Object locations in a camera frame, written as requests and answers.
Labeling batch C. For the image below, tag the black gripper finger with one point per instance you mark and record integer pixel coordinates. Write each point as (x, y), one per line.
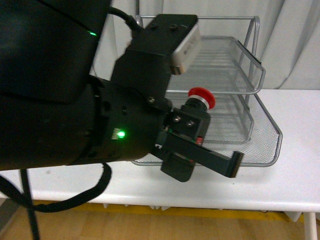
(179, 157)
(190, 121)

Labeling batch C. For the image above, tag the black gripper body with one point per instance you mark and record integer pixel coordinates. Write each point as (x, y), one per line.
(132, 107)

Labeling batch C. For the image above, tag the silver mesh tray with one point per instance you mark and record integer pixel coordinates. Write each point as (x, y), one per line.
(230, 119)
(223, 66)
(263, 146)

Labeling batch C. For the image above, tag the red emergency stop button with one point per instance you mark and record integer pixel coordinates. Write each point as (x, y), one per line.
(199, 99)

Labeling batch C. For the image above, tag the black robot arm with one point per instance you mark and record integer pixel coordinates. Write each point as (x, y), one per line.
(53, 112)

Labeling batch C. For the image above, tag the white curtain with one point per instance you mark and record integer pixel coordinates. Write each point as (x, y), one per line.
(288, 42)

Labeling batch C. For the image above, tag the white table leg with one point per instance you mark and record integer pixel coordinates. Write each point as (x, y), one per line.
(310, 226)

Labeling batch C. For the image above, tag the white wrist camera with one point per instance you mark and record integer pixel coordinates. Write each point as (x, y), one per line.
(184, 55)

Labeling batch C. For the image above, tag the silver mesh rack frame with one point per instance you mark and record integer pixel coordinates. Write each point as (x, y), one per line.
(255, 30)

